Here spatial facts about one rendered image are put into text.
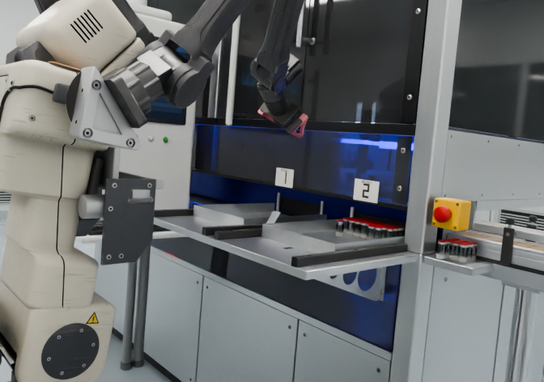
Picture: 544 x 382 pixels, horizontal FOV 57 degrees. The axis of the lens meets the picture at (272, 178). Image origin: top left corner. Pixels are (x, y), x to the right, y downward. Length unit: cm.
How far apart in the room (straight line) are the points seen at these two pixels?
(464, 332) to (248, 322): 72
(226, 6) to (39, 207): 48
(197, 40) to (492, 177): 103
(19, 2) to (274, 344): 544
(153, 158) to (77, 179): 95
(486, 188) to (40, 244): 119
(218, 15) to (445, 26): 65
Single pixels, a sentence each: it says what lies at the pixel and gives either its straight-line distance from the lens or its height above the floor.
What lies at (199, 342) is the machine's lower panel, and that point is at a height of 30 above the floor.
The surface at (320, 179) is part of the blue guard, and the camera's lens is 155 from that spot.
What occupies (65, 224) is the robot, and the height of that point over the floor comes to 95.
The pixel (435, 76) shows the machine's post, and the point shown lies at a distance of 134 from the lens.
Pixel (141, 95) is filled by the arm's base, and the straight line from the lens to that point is 84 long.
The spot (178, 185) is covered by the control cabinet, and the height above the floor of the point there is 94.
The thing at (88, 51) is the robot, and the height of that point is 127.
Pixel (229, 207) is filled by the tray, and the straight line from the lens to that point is 169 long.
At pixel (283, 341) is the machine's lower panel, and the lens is 174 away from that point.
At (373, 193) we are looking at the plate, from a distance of 141.
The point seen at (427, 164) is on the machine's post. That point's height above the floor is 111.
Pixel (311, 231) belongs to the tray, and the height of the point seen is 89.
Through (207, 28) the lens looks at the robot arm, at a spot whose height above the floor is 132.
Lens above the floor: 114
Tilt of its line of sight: 4 degrees down
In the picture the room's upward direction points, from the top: 5 degrees clockwise
